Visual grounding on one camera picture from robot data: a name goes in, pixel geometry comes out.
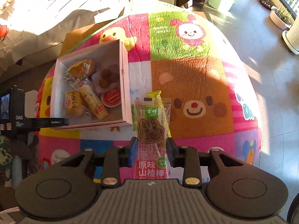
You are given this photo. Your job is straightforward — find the sesame grain bar packet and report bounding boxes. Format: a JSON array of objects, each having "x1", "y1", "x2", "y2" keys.
[{"x1": 78, "y1": 81, "x2": 110, "y2": 121}]

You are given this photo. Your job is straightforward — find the hawthorn lollipop red packet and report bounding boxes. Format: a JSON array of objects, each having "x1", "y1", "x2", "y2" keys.
[{"x1": 134, "y1": 98, "x2": 169, "y2": 179}]

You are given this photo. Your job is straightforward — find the red spoon-shaped jelly cup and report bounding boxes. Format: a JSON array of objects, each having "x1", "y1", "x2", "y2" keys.
[{"x1": 101, "y1": 88, "x2": 121, "y2": 108}]

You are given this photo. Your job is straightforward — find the small bread yellow label packet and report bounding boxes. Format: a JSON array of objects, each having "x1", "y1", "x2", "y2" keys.
[{"x1": 65, "y1": 90, "x2": 86, "y2": 117}]

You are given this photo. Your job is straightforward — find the yellow corn snack stick packet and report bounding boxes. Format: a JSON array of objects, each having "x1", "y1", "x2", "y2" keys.
[{"x1": 146, "y1": 90, "x2": 172, "y2": 138}]

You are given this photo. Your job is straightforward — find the pink cardboard gift box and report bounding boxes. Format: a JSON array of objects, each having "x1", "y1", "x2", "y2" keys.
[{"x1": 50, "y1": 39, "x2": 132, "y2": 130}]

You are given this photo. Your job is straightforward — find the brown balls snack packet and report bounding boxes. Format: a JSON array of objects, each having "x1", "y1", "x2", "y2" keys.
[{"x1": 91, "y1": 64, "x2": 120, "y2": 94}]

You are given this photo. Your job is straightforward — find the bread packet green label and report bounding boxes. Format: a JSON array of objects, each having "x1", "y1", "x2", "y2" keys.
[{"x1": 64, "y1": 59, "x2": 96, "y2": 81}]

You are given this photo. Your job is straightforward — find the orange ball toy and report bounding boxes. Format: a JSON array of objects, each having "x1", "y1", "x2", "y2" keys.
[{"x1": 0, "y1": 25, "x2": 9, "y2": 38}]

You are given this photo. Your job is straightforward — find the colourful cartoon play mat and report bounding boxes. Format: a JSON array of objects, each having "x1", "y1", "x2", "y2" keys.
[{"x1": 38, "y1": 12, "x2": 261, "y2": 180}]

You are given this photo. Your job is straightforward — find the beige sofa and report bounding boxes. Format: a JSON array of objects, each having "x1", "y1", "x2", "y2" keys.
[{"x1": 1, "y1": 0, "x2": 129, "y2": 81}]

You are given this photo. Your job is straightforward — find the tall white ribbed planter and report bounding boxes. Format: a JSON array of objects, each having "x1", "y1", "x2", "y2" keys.
[{"x1": 282, "y1": 16, "x2": 299, "y2": 55}]

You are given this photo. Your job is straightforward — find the white round plant pot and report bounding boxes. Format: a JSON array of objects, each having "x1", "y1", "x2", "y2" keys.
[{"x1": 270, "y1": 6, "x2": 291, "y2": 30}]

